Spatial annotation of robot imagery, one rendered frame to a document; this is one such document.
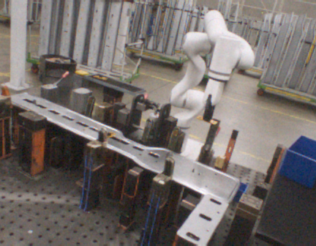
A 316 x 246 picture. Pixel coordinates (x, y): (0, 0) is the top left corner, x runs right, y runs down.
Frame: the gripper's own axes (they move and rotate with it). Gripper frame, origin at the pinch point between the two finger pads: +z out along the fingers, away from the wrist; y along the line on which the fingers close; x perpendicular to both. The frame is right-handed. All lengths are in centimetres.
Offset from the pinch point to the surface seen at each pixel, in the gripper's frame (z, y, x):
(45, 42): 67, -296, -404
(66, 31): 43, -326, -385
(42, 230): 57, 43, -44
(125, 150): 27.4, 6.6, -31.8
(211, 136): 14.5, -15.0, 0.5
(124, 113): 20, -16, -49
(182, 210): 31.4, 23.4, 6.1
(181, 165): 27.4, -1.0, -5.9
